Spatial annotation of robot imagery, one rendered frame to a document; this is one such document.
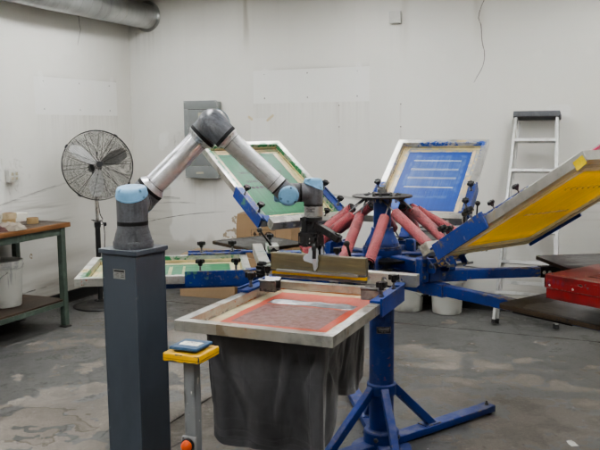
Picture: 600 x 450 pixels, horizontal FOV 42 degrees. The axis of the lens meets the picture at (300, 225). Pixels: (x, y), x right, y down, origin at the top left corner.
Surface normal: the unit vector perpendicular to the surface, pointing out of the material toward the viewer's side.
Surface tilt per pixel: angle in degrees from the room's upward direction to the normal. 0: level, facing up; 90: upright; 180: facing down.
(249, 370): 92
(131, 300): 90
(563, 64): 90
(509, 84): 90
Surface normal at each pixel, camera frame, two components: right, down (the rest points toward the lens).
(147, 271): 0.87, 0.05
